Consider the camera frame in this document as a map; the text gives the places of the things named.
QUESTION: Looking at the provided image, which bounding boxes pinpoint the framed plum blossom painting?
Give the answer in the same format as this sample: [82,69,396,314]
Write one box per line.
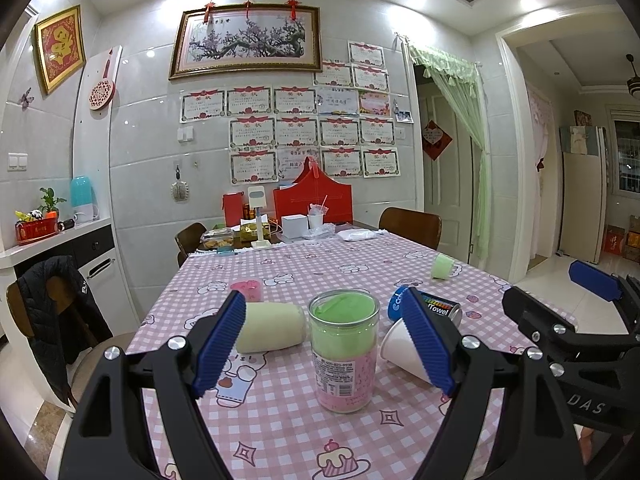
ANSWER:
[168,4,324,81]

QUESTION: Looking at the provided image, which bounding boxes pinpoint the white door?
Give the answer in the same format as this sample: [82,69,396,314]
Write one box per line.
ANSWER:
[417,80,476,266]

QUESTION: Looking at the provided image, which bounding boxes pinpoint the white cabinet with black drawers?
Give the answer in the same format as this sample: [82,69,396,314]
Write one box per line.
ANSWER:
[0,217,121,361]

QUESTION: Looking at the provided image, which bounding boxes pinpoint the teal white humidifier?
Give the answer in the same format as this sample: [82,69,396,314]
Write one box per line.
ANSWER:
[70,176,100,224]

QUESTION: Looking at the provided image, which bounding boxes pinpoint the white refrigerator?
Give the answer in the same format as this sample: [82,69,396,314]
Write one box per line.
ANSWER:
[558,125,609,265]

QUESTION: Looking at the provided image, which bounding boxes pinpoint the white paper cup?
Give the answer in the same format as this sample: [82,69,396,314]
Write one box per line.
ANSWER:
[380,317,437,387]

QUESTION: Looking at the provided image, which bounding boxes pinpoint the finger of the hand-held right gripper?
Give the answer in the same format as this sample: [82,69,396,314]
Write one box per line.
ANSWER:
[568,259,640,311]
[501,285,640,363]

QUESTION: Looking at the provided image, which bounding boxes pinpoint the clear plastic food container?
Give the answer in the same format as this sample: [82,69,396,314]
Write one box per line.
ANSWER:
[201,228,237,252]

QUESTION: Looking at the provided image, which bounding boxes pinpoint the blue towel pack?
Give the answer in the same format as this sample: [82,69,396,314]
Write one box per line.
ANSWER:
[387,287,464,324]

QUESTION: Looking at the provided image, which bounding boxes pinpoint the clear jar green pink contents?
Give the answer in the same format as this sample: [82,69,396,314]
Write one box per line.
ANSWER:
[307,289,381,414]

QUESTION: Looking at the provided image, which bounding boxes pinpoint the small red box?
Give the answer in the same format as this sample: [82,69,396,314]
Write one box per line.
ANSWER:
[222,193,247,228]

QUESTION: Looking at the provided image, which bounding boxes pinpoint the group of wall certificates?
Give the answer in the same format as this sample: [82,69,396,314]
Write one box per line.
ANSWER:
[180,40,404,186]

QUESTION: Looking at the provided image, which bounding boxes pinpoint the white square box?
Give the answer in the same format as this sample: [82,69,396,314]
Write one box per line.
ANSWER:
[281,215,310,239]

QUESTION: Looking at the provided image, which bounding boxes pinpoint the gold framed red calligraphy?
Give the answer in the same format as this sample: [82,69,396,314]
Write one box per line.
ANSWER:
[32,5,87,96]

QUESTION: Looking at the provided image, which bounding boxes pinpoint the small potted plant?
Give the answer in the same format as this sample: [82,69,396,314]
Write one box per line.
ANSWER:
[39,187,68,220]

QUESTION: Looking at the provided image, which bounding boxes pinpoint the cardboard boxes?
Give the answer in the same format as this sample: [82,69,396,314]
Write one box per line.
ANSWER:
[602,215,640,261]

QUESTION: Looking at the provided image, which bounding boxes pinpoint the red diamond door decoration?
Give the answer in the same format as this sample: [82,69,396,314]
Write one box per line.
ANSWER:
[421,120,453,162]

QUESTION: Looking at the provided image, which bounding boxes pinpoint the round red hanging ornament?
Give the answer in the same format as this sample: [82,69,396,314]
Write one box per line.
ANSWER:
[88,50,117,112]

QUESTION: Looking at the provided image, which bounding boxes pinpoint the cream rolled towel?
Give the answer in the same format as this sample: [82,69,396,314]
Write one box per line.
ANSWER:
[235,301,307,354]

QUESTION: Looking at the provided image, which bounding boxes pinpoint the black jacket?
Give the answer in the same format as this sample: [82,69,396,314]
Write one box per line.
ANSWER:
[17,255,113,408]

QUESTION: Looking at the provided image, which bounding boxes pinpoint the pink cup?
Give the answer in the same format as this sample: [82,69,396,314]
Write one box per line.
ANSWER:
[230,280,262,304]

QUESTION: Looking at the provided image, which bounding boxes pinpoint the brown dining chair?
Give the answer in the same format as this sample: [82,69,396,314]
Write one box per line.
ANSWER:
[175,222,208,268]
[378,207,443,252]

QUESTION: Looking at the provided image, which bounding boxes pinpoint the wooden chair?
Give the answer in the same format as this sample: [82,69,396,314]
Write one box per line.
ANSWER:
[5,274,101,361]

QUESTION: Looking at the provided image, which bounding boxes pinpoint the white desk stand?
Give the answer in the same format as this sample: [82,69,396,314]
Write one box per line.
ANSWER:
[247,186,274,250]

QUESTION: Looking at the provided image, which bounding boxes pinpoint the white cup with straws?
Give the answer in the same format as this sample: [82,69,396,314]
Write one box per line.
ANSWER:
[306,197,331,233]

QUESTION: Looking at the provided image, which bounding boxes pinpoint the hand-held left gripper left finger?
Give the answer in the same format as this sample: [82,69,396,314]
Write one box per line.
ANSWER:
[70,289,248,480]

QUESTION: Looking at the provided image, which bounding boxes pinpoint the green sheer curtain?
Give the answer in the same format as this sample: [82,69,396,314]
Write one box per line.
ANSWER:
[407,42,494,267]

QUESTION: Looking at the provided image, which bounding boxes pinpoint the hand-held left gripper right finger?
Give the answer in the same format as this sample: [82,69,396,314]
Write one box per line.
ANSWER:
[399,286,577,480]

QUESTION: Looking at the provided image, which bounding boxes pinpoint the large red gift box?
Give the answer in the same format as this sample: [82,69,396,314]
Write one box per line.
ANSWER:
[272,162,354,227]

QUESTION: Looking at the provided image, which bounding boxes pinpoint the green cup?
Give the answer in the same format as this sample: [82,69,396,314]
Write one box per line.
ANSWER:
[431,253,464,281]

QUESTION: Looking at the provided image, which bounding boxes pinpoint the white plastic bag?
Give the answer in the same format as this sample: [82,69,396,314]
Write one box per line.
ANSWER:
[336,227,381,243]

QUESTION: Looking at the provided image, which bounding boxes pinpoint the red tin box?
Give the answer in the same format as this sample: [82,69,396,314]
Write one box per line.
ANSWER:
[15,217,61,247]

